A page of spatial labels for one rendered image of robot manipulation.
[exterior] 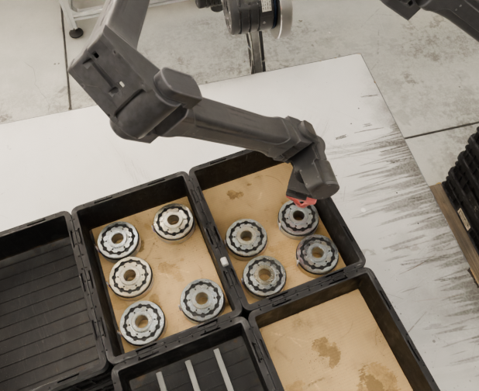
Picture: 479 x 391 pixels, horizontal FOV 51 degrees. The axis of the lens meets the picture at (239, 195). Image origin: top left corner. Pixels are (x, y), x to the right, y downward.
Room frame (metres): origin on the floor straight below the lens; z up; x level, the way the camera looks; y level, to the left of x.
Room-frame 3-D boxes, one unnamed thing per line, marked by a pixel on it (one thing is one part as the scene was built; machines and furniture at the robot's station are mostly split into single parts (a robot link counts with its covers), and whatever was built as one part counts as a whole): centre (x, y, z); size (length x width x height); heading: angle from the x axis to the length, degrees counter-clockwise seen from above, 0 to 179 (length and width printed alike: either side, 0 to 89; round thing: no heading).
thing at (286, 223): (0.58, -0.15, 0.86); 0.10 x 0.10 x 0.01
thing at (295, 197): (0.57, -0.14, 1.01); 0.07 x 0.07 x 0.09; 70
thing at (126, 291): (0.45, 0.27, 0.86); 0.10 x 0.10 x 0.01
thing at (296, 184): (0.58, -0.15, 1.08); 0.10 x 0.07 x 0.07; 160
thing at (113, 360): (0.46, 0.21, 0.92); 0.40 x 0.30 x 0.02; 19
